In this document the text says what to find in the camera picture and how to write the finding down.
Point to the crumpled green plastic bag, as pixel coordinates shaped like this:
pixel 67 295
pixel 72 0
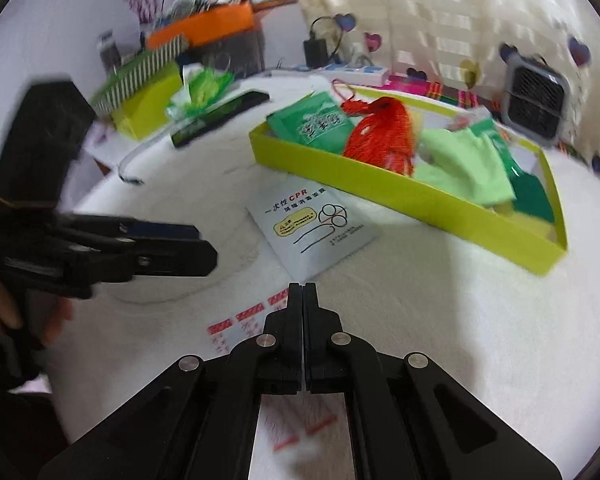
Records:
pixel 205 85

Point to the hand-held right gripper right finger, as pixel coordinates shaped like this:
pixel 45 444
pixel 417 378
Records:
pixel 314 325

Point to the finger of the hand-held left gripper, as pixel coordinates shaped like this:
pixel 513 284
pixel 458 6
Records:
pixel 170 231
pixel 180 260

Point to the black smartphone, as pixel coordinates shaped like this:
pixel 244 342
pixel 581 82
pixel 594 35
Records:
pixel 215 120

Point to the light green cloth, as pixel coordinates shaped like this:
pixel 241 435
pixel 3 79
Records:
pixel 460 165

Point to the yellow box with striped lid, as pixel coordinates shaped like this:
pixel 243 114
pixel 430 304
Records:
pixel 135 72

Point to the red knot tassel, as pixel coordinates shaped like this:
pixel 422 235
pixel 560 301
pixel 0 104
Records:
pixel 385 130

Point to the brown window sill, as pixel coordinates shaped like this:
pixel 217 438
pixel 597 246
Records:
pixel 275 5

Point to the white blue power strip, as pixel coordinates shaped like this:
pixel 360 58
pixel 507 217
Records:
pixel 365 76

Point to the green yellow scouring sponge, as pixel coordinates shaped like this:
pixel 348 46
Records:
pixel 530 195

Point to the yellow-green cardboard box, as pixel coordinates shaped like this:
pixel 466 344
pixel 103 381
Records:
pixel 145 105

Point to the yellow-green cardboard tray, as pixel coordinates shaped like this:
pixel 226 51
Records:
pixel 380 180

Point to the orange lidded storage bin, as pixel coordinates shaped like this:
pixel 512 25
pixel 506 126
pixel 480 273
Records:
pixel 205 22

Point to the glass jar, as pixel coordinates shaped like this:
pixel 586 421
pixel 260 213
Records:
pixel 111 52

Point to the grey space heater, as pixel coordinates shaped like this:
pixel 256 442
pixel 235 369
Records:
pixel 535 100

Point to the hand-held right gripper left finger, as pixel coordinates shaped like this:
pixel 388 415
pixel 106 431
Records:
pixel 295 320

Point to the black charger adapter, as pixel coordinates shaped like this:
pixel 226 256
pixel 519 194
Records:
pixel 315 50

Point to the pile of small packets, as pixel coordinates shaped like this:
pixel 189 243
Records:
pixel 190 5

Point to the pink green plaid cloth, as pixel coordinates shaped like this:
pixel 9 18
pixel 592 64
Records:
pixel 445 91

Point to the pale pink cloth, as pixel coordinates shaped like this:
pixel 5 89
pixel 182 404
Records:
pixel 100 145

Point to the cream heart print curtain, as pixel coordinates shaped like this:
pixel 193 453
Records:
pixel 455 10

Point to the red white sticker sheet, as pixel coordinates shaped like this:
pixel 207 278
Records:
pixel 250 317

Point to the silver white printed packet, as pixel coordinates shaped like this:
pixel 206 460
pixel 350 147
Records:
pixel 310 230

